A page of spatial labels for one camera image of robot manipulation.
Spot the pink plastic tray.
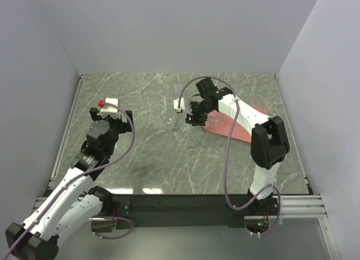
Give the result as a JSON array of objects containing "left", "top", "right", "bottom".
[{"left": 203, "top": 100, "right": 269, "bottom": 143}]

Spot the aluminium rail frame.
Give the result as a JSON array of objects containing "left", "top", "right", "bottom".
[{"left": 16, "top": 74, "right": 85, "bottom": 260}]

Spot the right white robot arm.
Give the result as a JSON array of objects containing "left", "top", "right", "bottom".
[{"left": 173, "top": 76, "right": 290, "bottom": 214}]

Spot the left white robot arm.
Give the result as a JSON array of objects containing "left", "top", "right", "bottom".
[{"left": 4, "top": 102, "right": 134, "bottom": 259}]

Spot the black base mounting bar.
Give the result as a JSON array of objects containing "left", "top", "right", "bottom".
[{"left": 80, "top": 194, "right": 282, "bottom": 232}]

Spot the clear square glass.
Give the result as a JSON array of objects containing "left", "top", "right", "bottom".
[{"left": 206, "top": 111, "right": 221, "bottom": 128}]

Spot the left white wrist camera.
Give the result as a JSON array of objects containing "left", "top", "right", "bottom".
[{"left": 97, "top": 98, "right": 120, "bottom": 118}]

